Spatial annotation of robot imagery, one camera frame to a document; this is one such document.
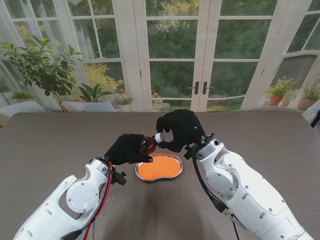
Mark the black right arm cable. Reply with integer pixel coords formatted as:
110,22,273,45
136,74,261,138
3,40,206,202
191,146,241,240

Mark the red left arm cable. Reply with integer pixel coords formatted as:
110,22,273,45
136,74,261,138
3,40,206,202
83,161,113,240

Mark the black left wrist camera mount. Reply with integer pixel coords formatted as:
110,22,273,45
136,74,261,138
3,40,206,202
112,171,128,186

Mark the printed garden window backdrop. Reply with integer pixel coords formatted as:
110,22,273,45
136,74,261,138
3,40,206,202
0,0,320,114

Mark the red transparent sample bottle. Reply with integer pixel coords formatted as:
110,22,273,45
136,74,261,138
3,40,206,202
139,135,158,157

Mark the orange tray liner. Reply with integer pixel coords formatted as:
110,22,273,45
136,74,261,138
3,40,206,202
137,154,181,180

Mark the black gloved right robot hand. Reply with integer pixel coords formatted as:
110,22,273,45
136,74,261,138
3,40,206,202
156,109,207,153

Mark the steel kidney-shaped tray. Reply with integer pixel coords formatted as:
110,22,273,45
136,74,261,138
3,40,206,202
134,152,183,182

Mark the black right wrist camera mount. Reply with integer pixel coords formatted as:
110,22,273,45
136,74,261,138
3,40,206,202
183,145,195,160

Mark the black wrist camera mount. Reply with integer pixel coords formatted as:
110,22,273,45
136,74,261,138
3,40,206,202
112,171,128,186
183,145,195,160

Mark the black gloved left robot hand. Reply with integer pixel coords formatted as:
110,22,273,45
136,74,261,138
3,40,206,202
103,133,154,166

